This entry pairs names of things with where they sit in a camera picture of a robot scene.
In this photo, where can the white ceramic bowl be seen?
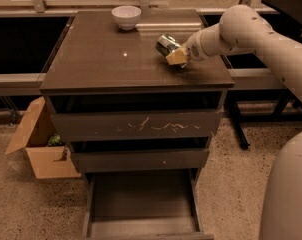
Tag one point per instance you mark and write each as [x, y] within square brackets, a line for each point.
[126, 17]

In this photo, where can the top grey drawer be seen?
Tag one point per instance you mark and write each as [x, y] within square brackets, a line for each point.
[136, 116]

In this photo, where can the green item in box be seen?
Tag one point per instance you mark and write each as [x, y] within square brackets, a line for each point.
[55, 140]

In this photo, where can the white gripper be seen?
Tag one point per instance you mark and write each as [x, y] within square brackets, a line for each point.
[192, 49]

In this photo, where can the metal window railing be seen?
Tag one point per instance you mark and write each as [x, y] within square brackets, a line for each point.
[242, 15]

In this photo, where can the open cardboard box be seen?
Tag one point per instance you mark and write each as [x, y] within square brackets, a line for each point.
[32, 136]

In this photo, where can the bottom open grey drawer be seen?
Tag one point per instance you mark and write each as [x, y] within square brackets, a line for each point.
[143, 205]

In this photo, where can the grey drawer cabinet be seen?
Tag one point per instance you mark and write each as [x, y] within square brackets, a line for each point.
[96, 58]

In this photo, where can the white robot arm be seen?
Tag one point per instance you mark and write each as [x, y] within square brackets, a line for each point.
[240, 30]

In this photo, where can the middle grey drawer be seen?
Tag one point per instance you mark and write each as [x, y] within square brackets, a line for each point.
[140, 154]

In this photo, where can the green soda can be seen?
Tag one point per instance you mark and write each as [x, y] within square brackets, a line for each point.
[167, 45]

